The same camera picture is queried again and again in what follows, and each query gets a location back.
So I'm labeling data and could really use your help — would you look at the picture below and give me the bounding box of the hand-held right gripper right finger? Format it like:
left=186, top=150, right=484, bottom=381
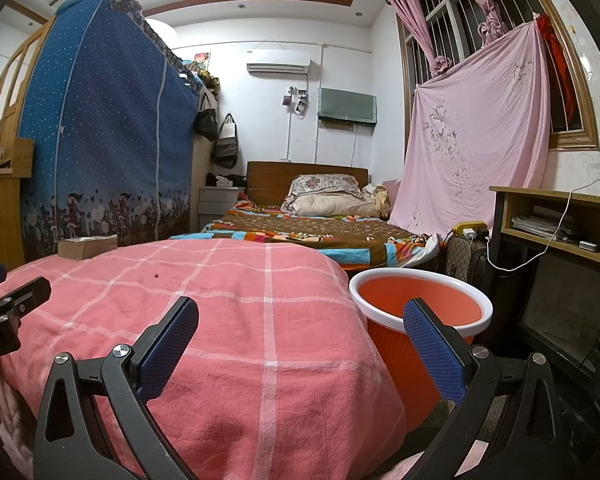
left=402, top=297, right=567, bottom=480

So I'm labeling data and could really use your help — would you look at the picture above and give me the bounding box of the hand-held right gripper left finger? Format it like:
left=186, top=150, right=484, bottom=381
left=32, top=296, right=201, bottom=480

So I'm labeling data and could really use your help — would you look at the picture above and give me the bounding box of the orange bucket with white rim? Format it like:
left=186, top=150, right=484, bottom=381
left=349, top=267, right=494, bottom=433

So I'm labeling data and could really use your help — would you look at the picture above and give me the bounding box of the wooden cabinet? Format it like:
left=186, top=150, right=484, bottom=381
left=0, top=139, right=36, bottom=266

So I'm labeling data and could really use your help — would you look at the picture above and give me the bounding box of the wooden block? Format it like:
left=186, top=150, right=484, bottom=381
left=58, top=234, right=119, bottom=261

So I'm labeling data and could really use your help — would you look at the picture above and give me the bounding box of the pink checked blanket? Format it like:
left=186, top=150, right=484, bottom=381
left=0, top=239, right=411, bottom=480

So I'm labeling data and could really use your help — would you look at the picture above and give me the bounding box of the black patterned bag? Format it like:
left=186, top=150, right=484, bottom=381
left=445, top=235, right=476, bottom=286

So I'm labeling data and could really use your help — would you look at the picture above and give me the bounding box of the yellow power strip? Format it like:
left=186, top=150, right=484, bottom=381
left=452, top=221, right=488, bottom=241

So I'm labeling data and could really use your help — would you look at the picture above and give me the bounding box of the white nightstand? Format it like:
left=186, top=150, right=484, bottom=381
left=198, top=186, right=246, bottom=231

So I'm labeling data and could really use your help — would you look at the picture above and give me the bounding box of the stack of papers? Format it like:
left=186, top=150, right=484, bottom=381
left=510, top=214, right=573, bottom=238

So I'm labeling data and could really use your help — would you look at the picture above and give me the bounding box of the blue fabric wardrobe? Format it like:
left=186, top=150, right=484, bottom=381
left=17, top=0, right=201, bottom=263

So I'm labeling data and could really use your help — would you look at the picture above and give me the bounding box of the beige pillow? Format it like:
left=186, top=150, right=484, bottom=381
left=280, top=191, right=378, bottom=218

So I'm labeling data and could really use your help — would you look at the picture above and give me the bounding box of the colourful printed bedspread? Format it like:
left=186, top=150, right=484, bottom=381
left=169, top=202, right=443, bottom=268

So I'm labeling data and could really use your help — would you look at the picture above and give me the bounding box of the dark cloth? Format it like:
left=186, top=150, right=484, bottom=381
left=206, top=172, right=248, bottom=188

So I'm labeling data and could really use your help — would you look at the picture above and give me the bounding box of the wooden desk with shelf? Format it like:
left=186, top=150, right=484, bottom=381
left=489, top=185, right=600, bottom=376

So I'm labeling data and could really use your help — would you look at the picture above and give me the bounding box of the floral pillow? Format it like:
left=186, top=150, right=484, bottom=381
left=285, top=174, right=363, bottom=201

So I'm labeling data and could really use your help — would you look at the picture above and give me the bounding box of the wooden bed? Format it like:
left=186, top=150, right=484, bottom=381
left=170, top=161, right=441, bottom=268

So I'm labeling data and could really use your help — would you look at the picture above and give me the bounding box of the grey hanging bag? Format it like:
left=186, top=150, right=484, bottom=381
left=211, top=113, right=240, bottom=169

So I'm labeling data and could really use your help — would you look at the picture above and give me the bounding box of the pink hanging sheet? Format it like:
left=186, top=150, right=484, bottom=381
left=387, top=20, right=553, bottom=241

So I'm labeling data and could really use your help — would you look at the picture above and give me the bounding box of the black hanging bag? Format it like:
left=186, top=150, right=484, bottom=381
left=194, top=92, right=220, bottom=142

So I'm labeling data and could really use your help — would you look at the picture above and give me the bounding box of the white air conditioner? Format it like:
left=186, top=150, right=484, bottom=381
left=246, top=50, right=312, bottom=73

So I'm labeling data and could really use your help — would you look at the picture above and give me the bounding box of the red hanging cloth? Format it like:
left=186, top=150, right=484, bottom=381
left=535, top=12, right=581, bottom=121

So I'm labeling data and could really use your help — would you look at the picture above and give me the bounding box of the pink curtain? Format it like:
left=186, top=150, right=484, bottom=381
left=445, top=0, right=506, bottom=46
left=386, top=0, right=453, bottom=78

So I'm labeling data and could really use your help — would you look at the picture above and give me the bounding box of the white charging cable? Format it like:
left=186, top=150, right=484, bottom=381
left=485, top=170, right=600, bottom=273

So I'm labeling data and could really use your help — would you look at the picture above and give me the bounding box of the wooden shelf frame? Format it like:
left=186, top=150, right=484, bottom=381
left=0, top=25, right=56, bottom=146

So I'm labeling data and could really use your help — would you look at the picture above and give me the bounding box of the barred window with wooden frame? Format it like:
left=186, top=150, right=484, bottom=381
left=395, top=0, right=600, bottom=151

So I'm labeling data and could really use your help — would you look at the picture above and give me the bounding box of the wall television with green cover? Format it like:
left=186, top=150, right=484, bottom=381
left=317, top=87, right=378, bottom=126

